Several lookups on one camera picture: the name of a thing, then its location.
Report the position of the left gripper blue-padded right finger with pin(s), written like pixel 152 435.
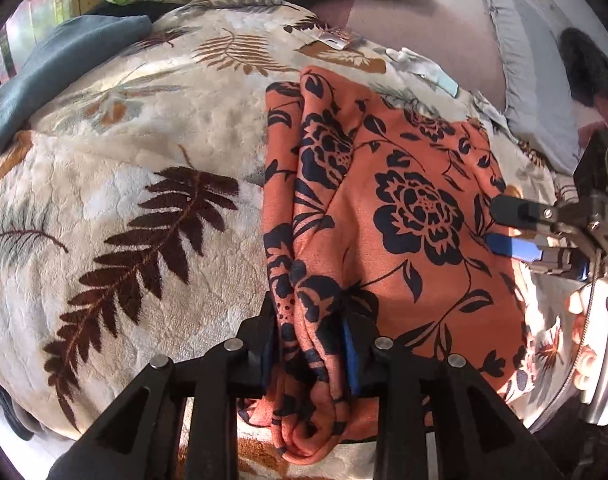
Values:
pixel 477 435

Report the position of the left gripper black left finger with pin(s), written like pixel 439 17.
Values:
pixel 138 435

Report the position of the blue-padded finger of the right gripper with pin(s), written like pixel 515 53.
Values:
pixel 513 247

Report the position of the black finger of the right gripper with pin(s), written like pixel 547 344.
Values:
pixel 523 215

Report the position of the orange floral blouse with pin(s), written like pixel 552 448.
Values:
pixel 384 212

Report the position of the person's right hand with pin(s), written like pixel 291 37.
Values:
pixel 588 306

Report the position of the grey-blue pillow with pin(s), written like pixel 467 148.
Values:
pixel 538 104

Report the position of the grey crumpled cloth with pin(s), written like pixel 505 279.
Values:
pixel 483 105

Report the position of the dark fuzzy cushion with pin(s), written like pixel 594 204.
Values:
pixel 586 66

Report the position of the white glove with teal cuff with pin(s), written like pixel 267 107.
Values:
pixel 424 68

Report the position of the white leaf-print blanket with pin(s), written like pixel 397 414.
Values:
pixel 89 160

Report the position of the small pen and wrapper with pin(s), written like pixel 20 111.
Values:
pixel 339 39

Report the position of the folded blue towel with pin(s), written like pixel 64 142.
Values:
pixel 69 51

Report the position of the stained glass window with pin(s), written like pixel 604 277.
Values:
pixel 27 26

